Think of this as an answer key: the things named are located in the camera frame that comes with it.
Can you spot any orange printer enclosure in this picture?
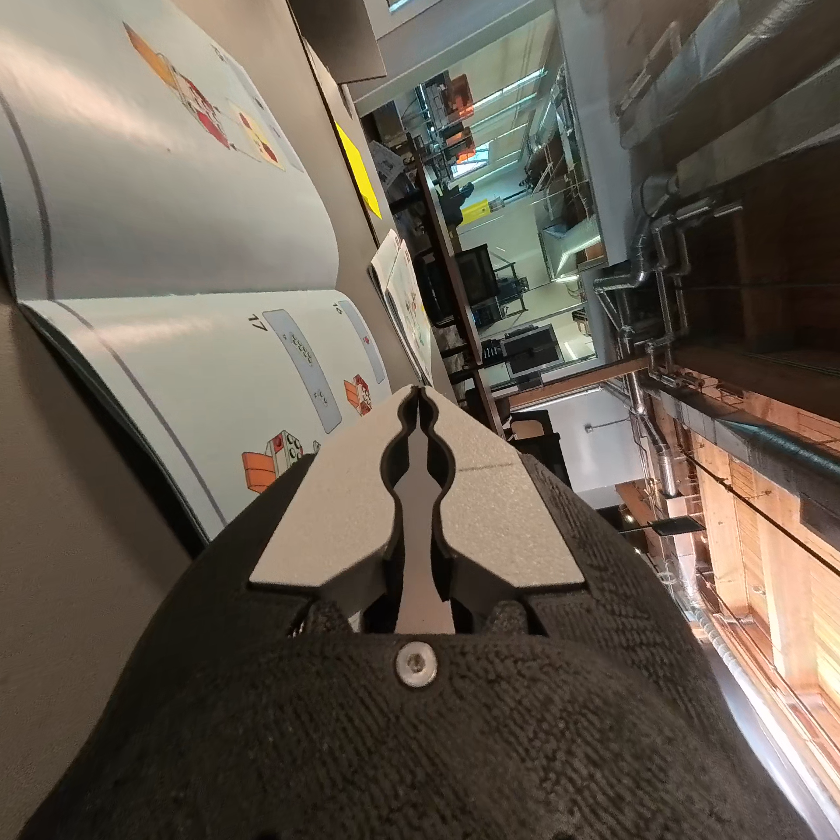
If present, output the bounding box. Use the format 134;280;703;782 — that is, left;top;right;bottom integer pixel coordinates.
436;73;475;120

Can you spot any large grey ventilation duct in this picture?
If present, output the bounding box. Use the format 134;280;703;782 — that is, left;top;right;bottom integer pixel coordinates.
613;0;840;191

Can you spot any black monitor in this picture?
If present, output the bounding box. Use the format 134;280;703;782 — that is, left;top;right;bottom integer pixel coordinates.
420;244;501;324
482;323;567;383

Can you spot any printed paper leaflet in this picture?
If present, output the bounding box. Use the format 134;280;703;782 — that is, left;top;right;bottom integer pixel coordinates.
366;228;435;387

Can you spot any white paper sheet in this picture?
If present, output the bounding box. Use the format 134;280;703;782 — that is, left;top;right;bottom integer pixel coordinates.
367;140;409;193

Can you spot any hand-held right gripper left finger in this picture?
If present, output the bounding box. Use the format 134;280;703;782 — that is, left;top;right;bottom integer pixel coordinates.
247;385;422;616

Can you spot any long dark wooden desk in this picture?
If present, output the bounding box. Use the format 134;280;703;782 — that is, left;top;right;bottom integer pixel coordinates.
406;131;508;437

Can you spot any lego instruction booklet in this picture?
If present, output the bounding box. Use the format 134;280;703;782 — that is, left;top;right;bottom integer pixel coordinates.
0;0;411;542

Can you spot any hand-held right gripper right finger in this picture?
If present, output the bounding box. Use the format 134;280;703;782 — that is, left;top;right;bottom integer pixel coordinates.
422;386;586;619

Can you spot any silver metal pipe run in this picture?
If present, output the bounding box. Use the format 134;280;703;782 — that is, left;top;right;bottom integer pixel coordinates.
594;197;746;395

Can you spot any grey box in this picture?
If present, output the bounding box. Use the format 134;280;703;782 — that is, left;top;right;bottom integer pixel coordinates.
287;0;389;85

